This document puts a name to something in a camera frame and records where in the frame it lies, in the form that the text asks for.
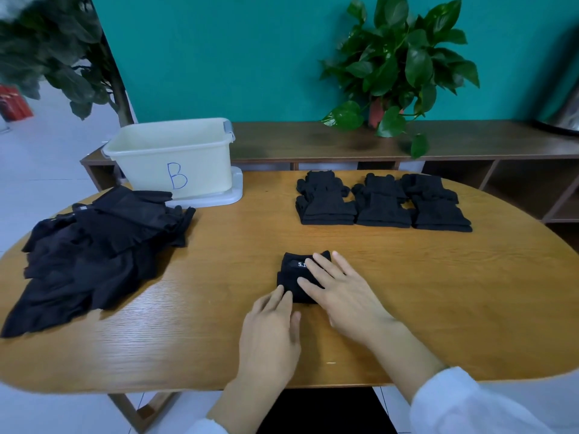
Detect person's right hand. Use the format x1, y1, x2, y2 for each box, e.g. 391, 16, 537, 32
297, 251, 400, 347

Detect person's left hand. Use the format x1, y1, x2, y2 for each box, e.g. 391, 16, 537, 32
238, 286, 302, 387

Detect black glove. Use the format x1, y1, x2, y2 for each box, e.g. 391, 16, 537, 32
276, 250, 332, 305

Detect person's right forearm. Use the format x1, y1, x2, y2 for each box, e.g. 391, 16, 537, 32
362, 320, 449, 404

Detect person's left forearm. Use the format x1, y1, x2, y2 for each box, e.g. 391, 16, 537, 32
206, 374, 291, 434

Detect stack of folded black gloves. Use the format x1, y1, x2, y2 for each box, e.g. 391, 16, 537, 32
295, 170, 358, 226
351, 173, 413, 229
401, 173, 473, 233

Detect person's black trousers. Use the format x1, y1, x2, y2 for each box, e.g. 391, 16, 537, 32
271, 387, 399, 434

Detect white plastic bin lid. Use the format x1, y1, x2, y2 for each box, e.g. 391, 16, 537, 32
165, 166, 244, 209

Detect white left sleeve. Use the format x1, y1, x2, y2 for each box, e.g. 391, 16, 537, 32
185, 417, 230, 434

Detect white sleeve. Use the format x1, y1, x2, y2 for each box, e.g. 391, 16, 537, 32
185, 417, 230, 434
409, 366, 558, 434

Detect red plant pot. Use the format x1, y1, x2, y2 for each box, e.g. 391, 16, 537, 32
367, 97, 388, 130

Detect long brown wooden shelf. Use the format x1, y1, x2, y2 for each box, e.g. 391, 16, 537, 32
80, 120, 579, 224

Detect cream plastic storage bin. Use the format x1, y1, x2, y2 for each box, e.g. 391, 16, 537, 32
101, 117, 236, 200

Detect wooden table leg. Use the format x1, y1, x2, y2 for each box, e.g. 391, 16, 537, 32
107, 392, 182, 434

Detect pile of black gloves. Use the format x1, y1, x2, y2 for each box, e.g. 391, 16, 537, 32
0, 185, 196, 338

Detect white right sleeve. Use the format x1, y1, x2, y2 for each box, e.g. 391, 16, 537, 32
409, 366, 558, 434

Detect green potted plant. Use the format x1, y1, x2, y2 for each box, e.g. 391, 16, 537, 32
319, 0, 480, 159

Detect shiny metal container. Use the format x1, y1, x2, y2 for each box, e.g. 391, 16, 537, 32
535, 81, 579, 135

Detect red box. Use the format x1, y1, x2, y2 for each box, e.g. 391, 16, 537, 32
0, 85, 34, 122

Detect large dark leafy tree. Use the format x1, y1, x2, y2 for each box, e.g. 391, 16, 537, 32
0, 0, 134, 127

